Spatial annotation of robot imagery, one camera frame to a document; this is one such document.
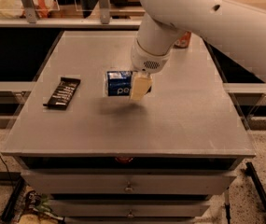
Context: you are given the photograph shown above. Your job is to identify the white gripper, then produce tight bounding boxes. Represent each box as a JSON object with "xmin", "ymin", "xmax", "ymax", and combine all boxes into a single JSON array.
[{"xmin": 130, "ymin": 39, "xmax": 170, "ymax": 101}]

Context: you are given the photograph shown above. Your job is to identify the blue pepsi can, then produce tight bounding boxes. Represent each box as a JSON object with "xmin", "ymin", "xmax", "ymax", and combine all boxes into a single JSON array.
[{"xmin": 105, "ymin": 71, "xmax": 133, "ymax": 96}]

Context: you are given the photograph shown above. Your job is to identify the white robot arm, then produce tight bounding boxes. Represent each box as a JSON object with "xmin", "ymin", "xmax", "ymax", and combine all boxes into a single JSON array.
[{"xmin": 130, "ymin": 0, "xmax": 266, "ymax": 100}]

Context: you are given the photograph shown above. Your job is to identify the orange soda can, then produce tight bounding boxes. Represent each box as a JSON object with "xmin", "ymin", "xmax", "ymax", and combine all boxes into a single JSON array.
[{"xmin": 175, "ymin": 32, "xmax": 191, "ymax": 49}]

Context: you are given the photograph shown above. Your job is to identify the black rxbar chocolate bar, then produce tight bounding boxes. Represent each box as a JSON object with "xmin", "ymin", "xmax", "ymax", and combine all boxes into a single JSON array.
[{"xmin": 44, "ymin": 77, "xmax": 80, "ymax": 110}]

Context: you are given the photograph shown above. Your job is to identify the grey drawer cabinet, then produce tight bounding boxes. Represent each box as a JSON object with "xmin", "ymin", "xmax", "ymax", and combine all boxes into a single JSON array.
[{"xmin": 3, "ymin": 31, "xmax": 255, "ymax": 224}]

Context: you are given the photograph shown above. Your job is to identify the upper grey drawer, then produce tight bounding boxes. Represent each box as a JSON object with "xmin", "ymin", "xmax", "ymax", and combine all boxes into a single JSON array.
[{"xmin": 21, "ymin": 170, "xmax": 236, "ymax": 195}]

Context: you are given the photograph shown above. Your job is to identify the grey drawer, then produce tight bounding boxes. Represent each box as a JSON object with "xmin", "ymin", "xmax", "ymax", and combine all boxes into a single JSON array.
[
  {"xmin": 49, "ymin": 200, "xmax": 209, "ymax": 217},
  {"xmin": 21, "ymin": 170, "xmax": 236, "ymax": 195}
]

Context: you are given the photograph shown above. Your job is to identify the metal railing with posts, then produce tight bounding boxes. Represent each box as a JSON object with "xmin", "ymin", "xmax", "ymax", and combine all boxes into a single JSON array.
[{"xmin": 0, "ymin": 0, "xmax": 141, "ymax": 29}]

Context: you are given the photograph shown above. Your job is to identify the lower grey drawer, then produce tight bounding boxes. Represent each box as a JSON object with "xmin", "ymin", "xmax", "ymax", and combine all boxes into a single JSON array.
[{"xmin": 49, "ymin": 200, "xmax": 209, "ymax": 217}]

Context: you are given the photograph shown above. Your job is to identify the orange white bag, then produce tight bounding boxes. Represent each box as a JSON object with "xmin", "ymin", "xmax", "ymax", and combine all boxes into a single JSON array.
[{"xmin": 0, "ymin": 0, "xmax": 57, "ymax": 19}]

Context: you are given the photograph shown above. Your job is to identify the snack bags on floor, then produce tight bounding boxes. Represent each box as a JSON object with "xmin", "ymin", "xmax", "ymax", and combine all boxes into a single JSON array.
[{"xmin": 18, "ymin": 190, "xmax": 64, "ymax": 224}]

